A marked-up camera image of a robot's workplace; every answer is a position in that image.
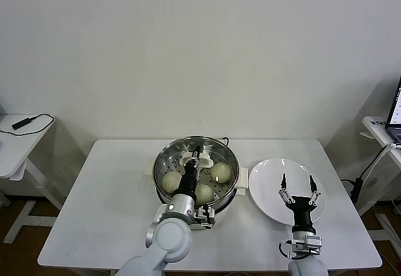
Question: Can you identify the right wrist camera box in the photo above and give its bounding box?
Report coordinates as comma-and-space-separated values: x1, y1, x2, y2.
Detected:
305, 234, 323, 250

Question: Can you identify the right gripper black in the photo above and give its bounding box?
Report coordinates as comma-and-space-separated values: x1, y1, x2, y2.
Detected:
278, 173, 322, 233

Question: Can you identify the white cable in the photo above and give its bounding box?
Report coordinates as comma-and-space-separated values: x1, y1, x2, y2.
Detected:
365, 143, 401, 180

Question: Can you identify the stainless steel steamer pot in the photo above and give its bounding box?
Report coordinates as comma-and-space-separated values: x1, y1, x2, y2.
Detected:
143, 156, 250, 230

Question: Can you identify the black cable with plug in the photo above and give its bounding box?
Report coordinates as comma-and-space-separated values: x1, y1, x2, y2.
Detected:
340, 146, 391, 205

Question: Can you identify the open laptop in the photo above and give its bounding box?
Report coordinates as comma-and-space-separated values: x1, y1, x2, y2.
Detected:
385, 75, 401, 144

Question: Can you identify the white steamed baozi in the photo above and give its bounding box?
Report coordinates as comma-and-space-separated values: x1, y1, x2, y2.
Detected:
194, 183, 215, 205
211, 163, 233, 183
162, 171, 182, 194

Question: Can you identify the white side table with adapter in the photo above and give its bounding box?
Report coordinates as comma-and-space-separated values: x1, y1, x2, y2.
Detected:
0, 114, 65, 244

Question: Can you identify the white side table with laptop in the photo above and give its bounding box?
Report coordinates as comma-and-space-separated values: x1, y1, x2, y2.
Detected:
357, 116, 401, 242

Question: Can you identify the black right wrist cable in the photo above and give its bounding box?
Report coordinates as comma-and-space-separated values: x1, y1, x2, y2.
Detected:
278, 241, 294, 260

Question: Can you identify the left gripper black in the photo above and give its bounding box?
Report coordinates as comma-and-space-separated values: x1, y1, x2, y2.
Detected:
173, 146, 202, 198

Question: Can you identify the round glass pot lid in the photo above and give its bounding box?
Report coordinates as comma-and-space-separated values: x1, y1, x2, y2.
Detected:
154, 135, 241, 208

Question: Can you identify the white round plate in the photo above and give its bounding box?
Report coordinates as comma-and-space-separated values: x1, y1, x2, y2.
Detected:
248, 158, 327, 227

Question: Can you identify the black adapter cable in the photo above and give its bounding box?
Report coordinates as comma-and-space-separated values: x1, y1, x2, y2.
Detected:
0, 113, 56, 138

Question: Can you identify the stainless steel steamer basket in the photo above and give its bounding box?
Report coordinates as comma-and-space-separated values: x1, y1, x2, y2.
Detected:
152, 136, 241, 210

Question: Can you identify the black power adapter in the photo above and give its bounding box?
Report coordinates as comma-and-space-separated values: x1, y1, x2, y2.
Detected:
11, 118, 34, 130

